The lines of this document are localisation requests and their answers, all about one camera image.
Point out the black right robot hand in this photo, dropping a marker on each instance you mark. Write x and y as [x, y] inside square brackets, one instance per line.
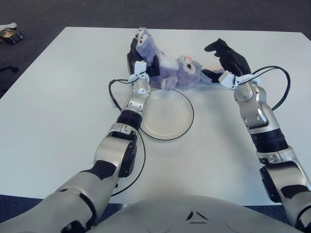
[233, 61]

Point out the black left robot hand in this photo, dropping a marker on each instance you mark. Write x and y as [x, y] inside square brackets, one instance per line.
[131, 60]

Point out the purple plush bunny doll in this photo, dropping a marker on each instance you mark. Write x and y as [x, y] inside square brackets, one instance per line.
[184, 75]

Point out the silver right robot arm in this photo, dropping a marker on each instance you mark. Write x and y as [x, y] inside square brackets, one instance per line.
[260, 116]

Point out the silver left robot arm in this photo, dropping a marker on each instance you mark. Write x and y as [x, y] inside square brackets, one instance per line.
[116, 148]

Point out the white plate with black rim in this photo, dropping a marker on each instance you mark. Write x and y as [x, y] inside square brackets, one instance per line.
[167, 116]

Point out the white right wrist sensor box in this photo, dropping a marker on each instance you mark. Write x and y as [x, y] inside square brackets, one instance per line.
[226, 78]

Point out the black and yellow box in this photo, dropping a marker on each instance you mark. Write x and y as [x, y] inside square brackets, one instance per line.
[11, 36]

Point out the black chair base foot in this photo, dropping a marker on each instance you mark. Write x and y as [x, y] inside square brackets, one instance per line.
[8, 69]

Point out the grey robot torso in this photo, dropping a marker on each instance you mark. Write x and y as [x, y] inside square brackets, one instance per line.
[158, 213]

